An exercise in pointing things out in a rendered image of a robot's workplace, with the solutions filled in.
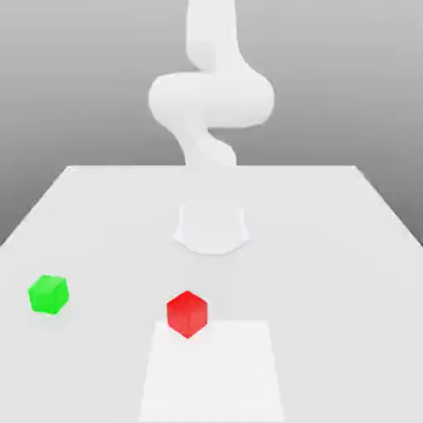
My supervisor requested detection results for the small red cube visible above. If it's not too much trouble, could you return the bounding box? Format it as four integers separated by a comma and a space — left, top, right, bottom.
165, 289, 209, 340

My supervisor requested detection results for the small green cube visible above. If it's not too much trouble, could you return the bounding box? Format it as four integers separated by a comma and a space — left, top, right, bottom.
26, 274, 71, 316

